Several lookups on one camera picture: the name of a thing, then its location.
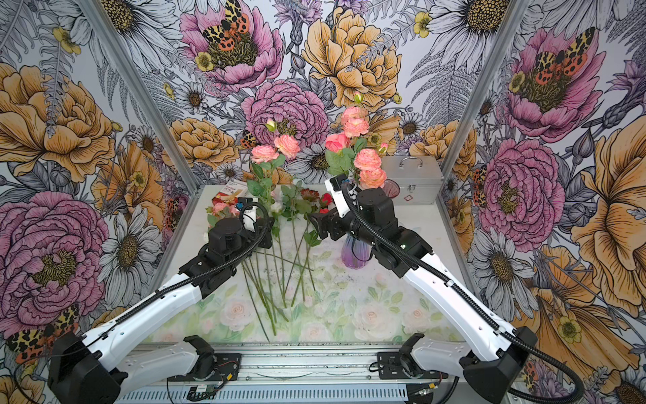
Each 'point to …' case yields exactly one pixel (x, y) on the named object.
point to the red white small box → (232, 189)
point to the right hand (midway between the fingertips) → (320, 214)
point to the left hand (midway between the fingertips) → (272, 225)
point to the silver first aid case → (419, 178)
